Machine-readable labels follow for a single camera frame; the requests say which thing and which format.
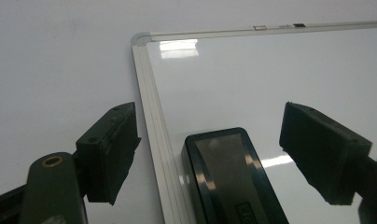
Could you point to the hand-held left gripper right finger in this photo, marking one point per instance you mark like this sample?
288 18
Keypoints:
323 152

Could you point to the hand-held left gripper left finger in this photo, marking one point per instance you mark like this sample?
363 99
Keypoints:
110 155

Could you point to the black whiteboard eraser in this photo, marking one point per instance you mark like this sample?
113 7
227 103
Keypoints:
230 180

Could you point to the silver-framed whiteboard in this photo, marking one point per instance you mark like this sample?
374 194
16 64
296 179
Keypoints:
255 84

